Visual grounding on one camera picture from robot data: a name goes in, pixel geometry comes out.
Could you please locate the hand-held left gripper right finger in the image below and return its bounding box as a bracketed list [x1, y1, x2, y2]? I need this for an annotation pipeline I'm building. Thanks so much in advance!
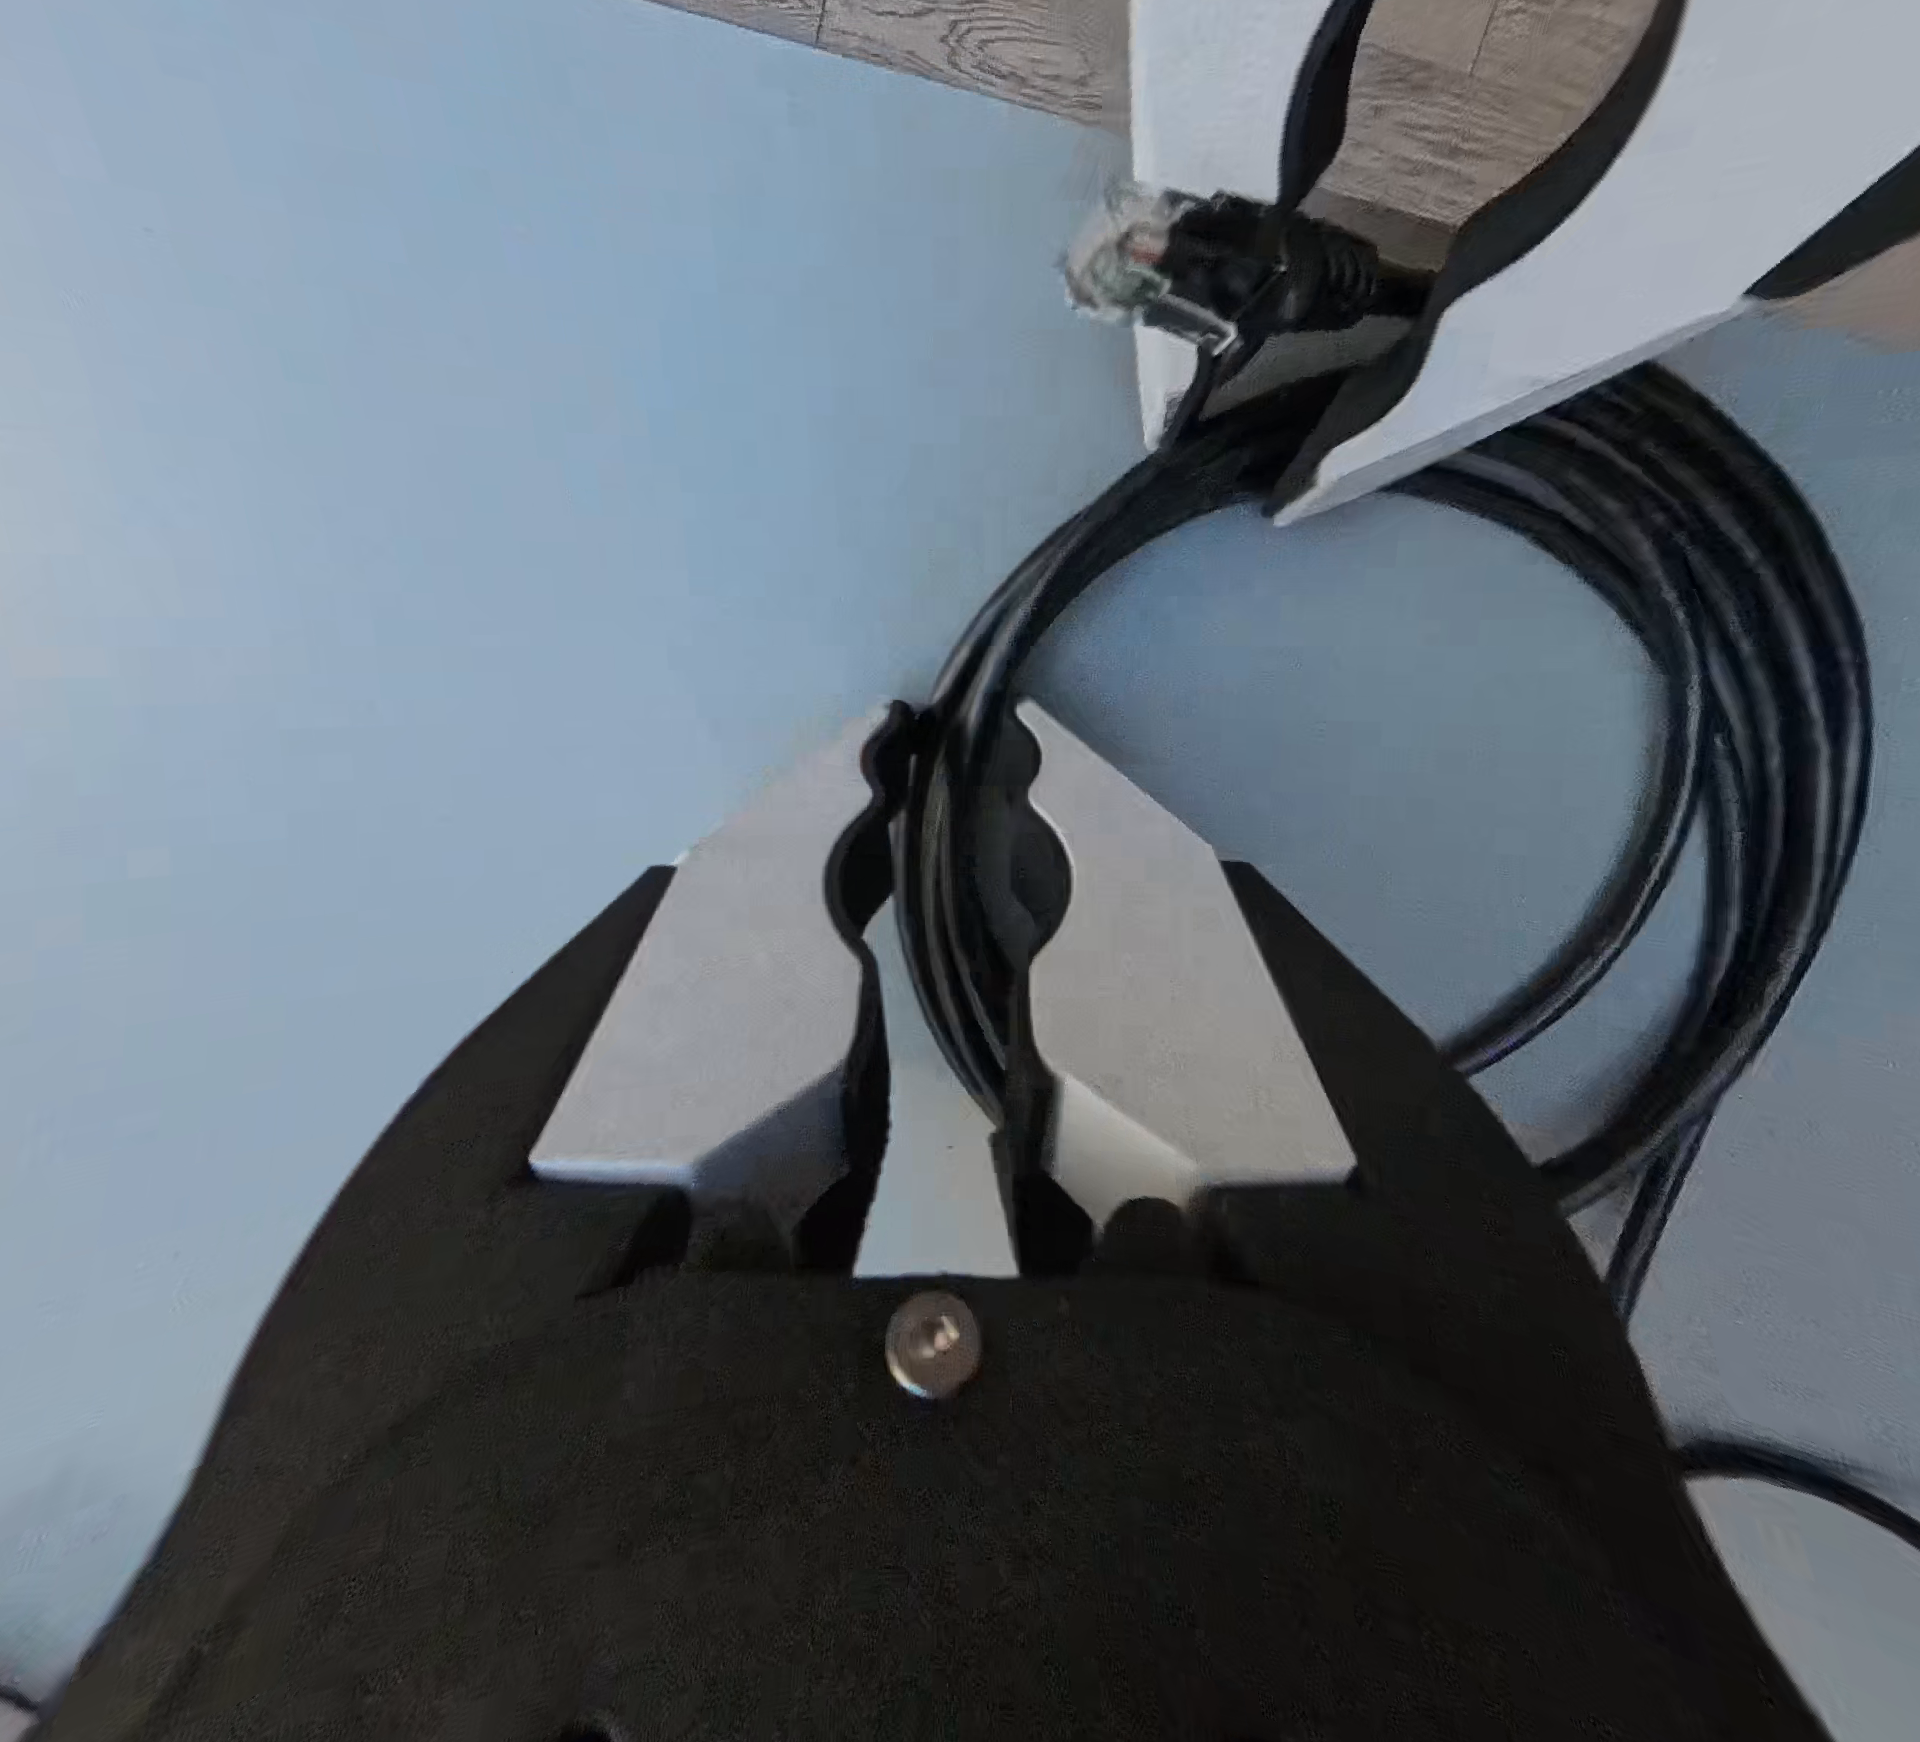
[995, 700, 1365, 1277]

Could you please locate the black ethernet cable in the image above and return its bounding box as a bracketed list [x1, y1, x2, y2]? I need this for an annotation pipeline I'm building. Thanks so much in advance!
[893, 178, 1920, 1550]

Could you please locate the grey desk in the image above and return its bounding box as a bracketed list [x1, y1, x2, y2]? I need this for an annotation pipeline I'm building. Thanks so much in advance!
[0, 0, 1920, 1742]

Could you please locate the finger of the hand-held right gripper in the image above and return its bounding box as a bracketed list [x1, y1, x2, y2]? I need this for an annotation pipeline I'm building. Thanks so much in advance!
[1267, 0, 1920, 529]
[1121, 0, 1524, 454]

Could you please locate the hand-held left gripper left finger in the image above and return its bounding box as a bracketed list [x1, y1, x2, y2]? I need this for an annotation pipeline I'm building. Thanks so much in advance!
[527, 700, 923, 1277]

